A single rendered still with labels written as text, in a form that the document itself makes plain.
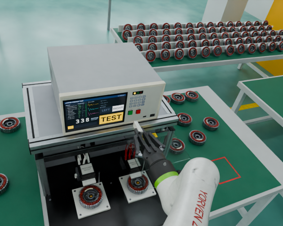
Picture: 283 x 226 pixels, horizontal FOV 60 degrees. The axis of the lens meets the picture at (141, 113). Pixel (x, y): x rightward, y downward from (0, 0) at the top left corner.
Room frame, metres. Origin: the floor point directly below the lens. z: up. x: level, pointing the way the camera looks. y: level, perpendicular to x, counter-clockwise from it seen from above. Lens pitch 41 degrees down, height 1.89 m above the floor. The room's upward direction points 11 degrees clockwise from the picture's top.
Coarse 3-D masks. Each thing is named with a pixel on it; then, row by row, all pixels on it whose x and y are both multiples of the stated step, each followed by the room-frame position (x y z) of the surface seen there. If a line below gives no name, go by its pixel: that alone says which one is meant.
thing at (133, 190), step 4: (140, 176) 0.76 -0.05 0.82; (128, 180) 0.72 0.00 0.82; (132, 180) 0.73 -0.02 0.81; (136, 180) 0.73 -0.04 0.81; (140, 180) 0.75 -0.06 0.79; (128, 184) 0.70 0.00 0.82; (132, 184) 0.70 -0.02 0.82; (136, 184) 0.71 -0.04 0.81; (140, 184) 0.71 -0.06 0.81; (128, 188) 0.69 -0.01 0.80; (132, 188) 0.68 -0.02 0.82; (136, 188) 0.68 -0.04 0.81; (140, 188) 0.68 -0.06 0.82; (132, 192) 0.67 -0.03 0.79; (136, 192) 0.67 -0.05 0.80; (140, 192) 0.67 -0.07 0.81; (144, 192) 0.69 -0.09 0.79
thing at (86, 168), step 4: (76, 160) 0.72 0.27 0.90; (76, 164) 0.71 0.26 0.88; (84, 164) 0.69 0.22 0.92; (88, 164) 0.70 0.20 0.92; (92, 164) 0.70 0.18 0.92; (80, 168) 0.67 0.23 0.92; (84, 168) 0.67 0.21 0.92; (88, 168) 0.68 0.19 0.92; (92, 168) 0.68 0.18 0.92; (80, 172) 0.65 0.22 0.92; (84, 172) 0.65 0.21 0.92; (88, 172) 0.65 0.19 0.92; (92, 172) 0.66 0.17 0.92; (80, 176) 0.64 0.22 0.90; (84, 176) 0.63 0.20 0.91; (88, 176) 0.64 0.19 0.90; (92, 176) 0.65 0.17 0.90; (84, 180) 0.63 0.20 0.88; (88, 180) 0.64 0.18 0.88; (92, 180) 0.64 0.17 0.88; (84, 184) 0.61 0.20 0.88; (88, 184) 0.62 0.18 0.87
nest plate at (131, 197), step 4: (124, 176) 0.76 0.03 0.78; (128, 176) 0.77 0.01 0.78; (120, 180) 0.73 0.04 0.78; (124, 180) 0.74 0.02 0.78; (124, 184) 0.71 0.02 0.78; (124, 188) 0.69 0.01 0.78; (152, 188) 0.72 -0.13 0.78; (124, 192) 0.67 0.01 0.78; (128, 192) 0.67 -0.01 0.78; (148, 192) 0.69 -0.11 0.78; (152, 192) 0.70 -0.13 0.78; (128, 196) 0.65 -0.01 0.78; (132, 196) 0.66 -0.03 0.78; (136, 196) 0.66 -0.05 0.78; (140, 196) 0.66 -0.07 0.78; (144, 196) 0.67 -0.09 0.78; (148, 196) 0.67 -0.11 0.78; (128, 200) 0.63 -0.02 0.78; (132, 200) 0.63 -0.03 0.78; (136, 200) 0.64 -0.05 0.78
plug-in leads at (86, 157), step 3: (78, 147) 0.73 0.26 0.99; (87, 153) 0.73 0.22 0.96; (78, 156) 0.70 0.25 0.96; (84, 156) 0.71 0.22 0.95; (87, 156) 0.72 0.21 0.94; (78, 159) 0.70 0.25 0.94; (81, 159) 0.73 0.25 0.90; (84, 159) 0.71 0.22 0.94; (87, 159) 0.72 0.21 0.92; (78, 162) 0.70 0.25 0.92; (84, 162) 0.71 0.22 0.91; (87, 162) 0.72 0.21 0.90
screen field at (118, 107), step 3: (117, 105) 0.79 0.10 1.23; (120, 105) 0.79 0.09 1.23; (123, 105) 0.80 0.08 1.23; (102, 108) 0.75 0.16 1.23; (105, 108) 0.76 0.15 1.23; (108, 108) 0.77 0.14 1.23; (111, 108) 0.77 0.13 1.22; (114, 108) 0.78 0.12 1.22; (117, 108) 0.79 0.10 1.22; (120, 108) 0.79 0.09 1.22; (123, 108) 0.80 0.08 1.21; (102, 111) 0.76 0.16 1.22; (105, 111) 0.76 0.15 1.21; (108, 111) 0.77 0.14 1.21; (111, 111) 0.77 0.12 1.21
